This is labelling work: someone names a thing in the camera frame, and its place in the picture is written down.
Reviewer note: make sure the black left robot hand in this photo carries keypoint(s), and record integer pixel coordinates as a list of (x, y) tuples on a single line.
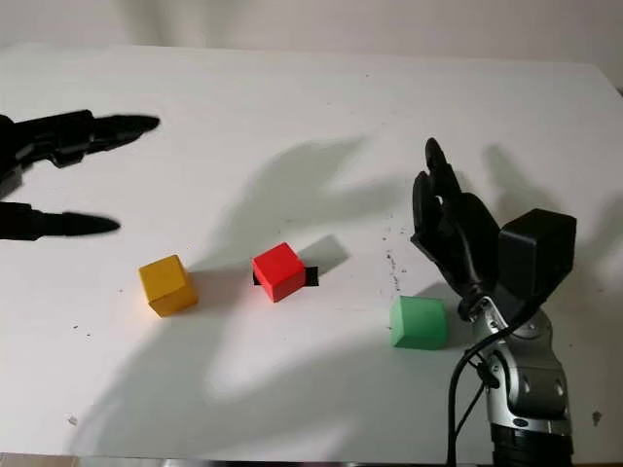
[(58, 133)]

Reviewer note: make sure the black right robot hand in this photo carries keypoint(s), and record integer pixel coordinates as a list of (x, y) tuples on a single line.
[(467, 238)]

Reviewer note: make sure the green block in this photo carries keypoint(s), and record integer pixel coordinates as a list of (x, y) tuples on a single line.
[(419, 323)]

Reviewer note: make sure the yellow block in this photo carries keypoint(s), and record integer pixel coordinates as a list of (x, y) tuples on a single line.
[(168, 287)]

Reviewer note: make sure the red block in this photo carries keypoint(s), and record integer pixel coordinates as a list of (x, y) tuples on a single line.
[(280, 272)]

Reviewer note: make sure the black tape strip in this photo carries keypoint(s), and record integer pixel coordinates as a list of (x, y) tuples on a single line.
[(312, 277)]

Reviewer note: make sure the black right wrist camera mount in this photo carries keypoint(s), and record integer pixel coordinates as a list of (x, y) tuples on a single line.
[(535, 253)]

